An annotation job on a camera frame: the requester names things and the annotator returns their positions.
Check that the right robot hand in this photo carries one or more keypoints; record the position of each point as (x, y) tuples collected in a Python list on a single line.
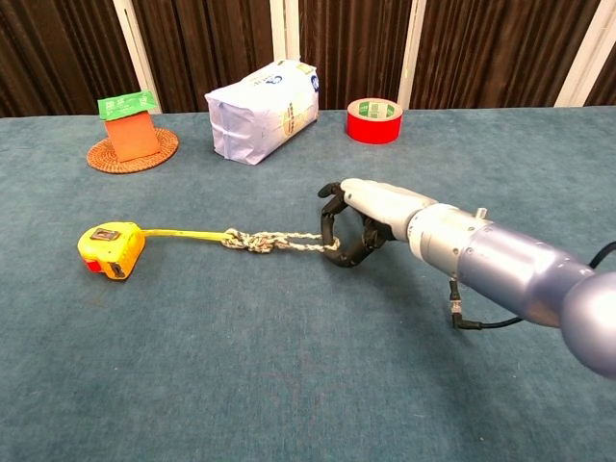
[(380, 204)]

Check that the yellow tape measure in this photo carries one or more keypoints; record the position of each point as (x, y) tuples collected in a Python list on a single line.
[(111, 246)]

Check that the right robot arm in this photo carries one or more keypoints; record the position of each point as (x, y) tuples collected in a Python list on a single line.
[(520, 264)]

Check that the red tape roll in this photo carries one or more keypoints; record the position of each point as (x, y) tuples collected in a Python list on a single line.
[(373, 127)]

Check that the white paper-wrapped package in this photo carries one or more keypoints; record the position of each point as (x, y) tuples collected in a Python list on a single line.
[(262, 115)]

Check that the teal table cloth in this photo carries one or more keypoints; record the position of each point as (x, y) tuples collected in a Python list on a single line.
[(240, 361)]

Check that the round woven rattan coaster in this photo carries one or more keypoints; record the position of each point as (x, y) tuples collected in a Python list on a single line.
[(163, 144)]

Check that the dark brown curtain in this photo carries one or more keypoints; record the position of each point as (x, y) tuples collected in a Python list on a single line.
[(216, 43)]

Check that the orange carton with green top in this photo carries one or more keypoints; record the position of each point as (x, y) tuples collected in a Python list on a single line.
[(131, 132)]

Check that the white frame post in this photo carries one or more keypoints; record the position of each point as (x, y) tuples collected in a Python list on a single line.
[(285, 29), (411, 48), (584, 58), (137, 53)]

